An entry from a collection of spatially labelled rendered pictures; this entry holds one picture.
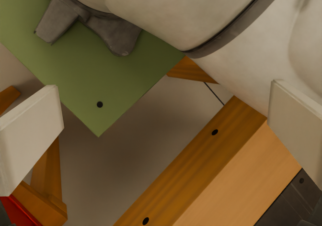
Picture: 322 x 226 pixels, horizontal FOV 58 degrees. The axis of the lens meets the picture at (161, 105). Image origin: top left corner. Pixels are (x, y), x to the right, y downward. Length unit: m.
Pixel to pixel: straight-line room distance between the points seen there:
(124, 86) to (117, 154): 1.03
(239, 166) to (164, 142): 0.95
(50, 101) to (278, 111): 0.13
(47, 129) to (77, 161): 1.22
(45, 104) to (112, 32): 0.22
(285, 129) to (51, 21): 0.27
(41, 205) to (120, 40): 0.33
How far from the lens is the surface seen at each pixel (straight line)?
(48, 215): 0.58
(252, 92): 0.26
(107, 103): 0.39
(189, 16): 0.21
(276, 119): 0.18
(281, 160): 0.60
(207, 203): 0.53
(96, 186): 1.45
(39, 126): 0.16
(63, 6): 0.36
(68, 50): 0.39
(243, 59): 0.23
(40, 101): 0.16
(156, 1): 0.20
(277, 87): 0.18
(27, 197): 0.57
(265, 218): 0.63
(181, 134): 1.49
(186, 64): 1.08
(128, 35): 0.38
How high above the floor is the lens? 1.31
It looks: 68 degrees down
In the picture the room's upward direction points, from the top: 113 degrees clockwise
